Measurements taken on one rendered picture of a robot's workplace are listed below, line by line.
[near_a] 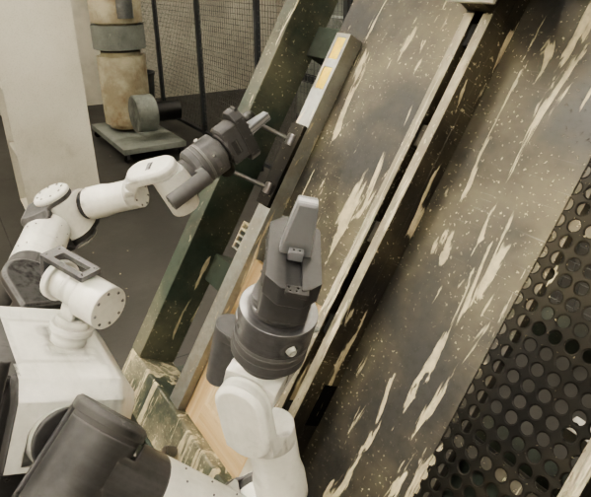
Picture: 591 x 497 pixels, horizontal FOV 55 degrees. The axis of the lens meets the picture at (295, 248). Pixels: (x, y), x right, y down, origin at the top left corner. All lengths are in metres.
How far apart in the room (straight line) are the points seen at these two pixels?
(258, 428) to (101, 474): 0.19
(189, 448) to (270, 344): 0.78
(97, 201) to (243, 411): 0.72
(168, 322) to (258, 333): 1.00
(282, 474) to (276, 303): 0.30
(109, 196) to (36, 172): 3.76
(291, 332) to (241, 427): 0.15
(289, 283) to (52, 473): 0.36
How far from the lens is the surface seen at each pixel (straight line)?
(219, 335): 0.67
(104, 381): 0.85
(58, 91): 4.90
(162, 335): 1.60
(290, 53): 1.53
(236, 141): 1.22
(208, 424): 1.36
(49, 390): 0.82
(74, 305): 0.86
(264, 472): 0.78
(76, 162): 5.04
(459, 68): 1.04
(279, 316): 0.57
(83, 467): 0.72
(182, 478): 0.79
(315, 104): 1.31
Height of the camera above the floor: 1.84
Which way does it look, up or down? 26 degrees down
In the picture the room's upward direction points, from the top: straight up
